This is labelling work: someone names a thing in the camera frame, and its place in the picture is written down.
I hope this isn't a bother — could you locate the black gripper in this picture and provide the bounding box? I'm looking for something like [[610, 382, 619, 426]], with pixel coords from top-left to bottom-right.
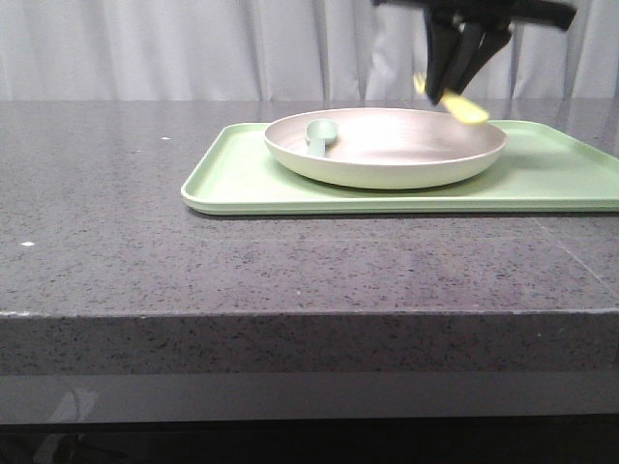
[[371, 0, 576, 104]]

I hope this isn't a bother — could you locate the yellow plastic fork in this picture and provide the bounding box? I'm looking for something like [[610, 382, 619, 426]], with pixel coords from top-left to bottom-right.
[[412, 72, 489, 125]]

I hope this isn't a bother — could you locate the beige round plate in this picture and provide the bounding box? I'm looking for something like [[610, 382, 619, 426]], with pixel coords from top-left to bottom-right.
[[264, 107, 508, 189]]

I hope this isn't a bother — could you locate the light green tray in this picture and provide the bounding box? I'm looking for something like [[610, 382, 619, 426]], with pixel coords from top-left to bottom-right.
[[181, 120, 618, 216]]

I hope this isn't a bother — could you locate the pale green spoon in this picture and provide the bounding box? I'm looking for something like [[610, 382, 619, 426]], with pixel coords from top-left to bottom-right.
[[306, 118, 339, 158]]

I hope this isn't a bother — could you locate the grey curtain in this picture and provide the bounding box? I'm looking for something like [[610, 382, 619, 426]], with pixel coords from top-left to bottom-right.
[[0, 0, 619, 102]]

